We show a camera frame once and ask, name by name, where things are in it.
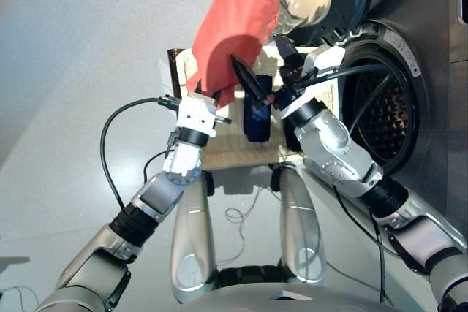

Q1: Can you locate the red cloth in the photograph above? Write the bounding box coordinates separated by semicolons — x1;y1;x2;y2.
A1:
186;0;282;110

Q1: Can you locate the dark blue cloth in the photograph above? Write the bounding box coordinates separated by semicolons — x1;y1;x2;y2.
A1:
243;74;274;143

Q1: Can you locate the black caster wheel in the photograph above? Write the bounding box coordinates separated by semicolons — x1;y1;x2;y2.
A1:
203;172;216;197
269;167;283;192

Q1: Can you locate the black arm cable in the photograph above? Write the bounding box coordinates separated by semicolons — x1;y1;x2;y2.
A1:
292;64;394;304
100;95;181;211

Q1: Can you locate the thin floor wire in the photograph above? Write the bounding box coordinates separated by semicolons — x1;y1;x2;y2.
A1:
219;186;265;265

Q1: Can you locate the grey washing machine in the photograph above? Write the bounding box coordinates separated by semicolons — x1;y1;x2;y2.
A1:
321;0;468;247

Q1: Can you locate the grey robot torso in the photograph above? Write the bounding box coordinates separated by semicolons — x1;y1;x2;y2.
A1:
181;263;403;312

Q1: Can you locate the pale woven laundry basket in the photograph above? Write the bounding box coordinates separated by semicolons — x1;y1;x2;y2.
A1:
177;45;341;171

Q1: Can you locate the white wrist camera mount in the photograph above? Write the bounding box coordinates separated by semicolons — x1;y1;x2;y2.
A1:
279;45;347;120
176;91;219;138

